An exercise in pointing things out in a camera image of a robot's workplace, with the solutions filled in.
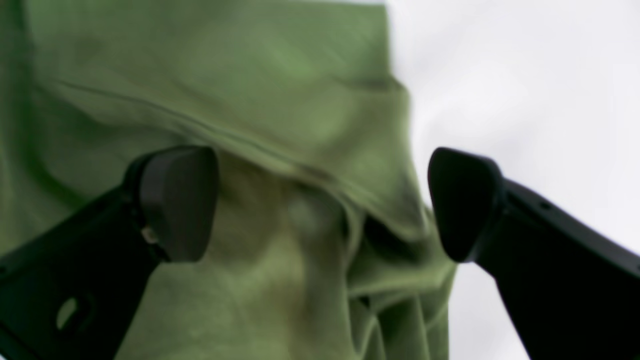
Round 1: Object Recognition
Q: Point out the olive green t-shirt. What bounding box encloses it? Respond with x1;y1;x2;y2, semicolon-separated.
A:
1;0;456;360

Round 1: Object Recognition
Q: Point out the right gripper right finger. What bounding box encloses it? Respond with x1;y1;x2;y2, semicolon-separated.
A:
427;146;640;360

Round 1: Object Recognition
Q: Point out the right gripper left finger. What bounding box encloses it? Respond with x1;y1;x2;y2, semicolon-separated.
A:
0;146;219;360

